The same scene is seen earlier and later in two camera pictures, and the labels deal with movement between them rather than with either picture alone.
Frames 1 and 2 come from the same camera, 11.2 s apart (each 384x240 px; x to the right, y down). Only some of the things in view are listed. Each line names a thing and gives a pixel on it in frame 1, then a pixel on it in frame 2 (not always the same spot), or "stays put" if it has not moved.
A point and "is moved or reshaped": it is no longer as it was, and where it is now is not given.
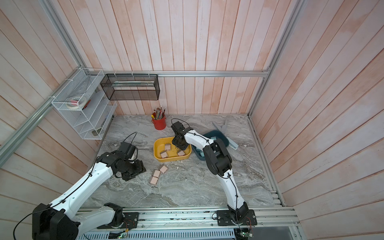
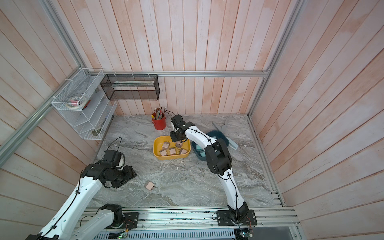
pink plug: (163, 169) is moved or reshaped
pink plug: (156, 173) -> (172, 151)
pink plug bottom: (154, 180) -> (150, 186)
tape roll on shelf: (76, 102) stays put
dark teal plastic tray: (214, 134) stays put
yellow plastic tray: (164, 150) stays put
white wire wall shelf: (88, 110) stays put
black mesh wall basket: (131, 86) stays put
